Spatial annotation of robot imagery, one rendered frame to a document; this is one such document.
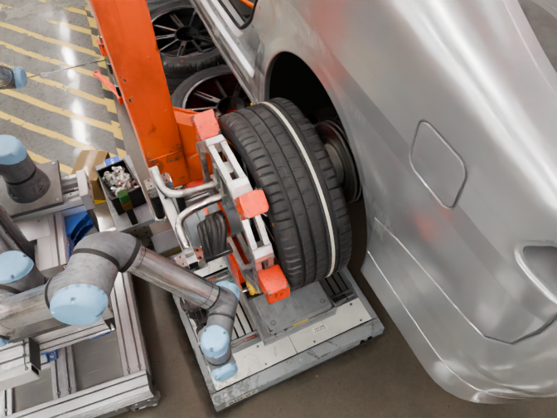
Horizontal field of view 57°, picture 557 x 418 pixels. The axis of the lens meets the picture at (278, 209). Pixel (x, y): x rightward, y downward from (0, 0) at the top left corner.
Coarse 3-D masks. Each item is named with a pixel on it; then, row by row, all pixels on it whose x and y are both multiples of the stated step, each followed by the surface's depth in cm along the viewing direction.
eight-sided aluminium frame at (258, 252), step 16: (208, 144) 162; (224, 144) 162; (208, 176) 195; (224, 176) 154; (240, 176) 154; (208, 192) 200; (240, 192) 152; (240, 224) 157; (256, 224) 156; (240, 240) 200; (256, 256) 155; (272, 256) 158; (256, 272) 162; (256, 288) 172
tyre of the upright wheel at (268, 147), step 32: (224, 128) 170; (256, 128) 158; (256, 160) 151; (288, 160) 152; (320, 160) 154; (288, 192) 150; (288, 224) 151; (320, 224) 154; (288, 256) 155; (320, 256) 160
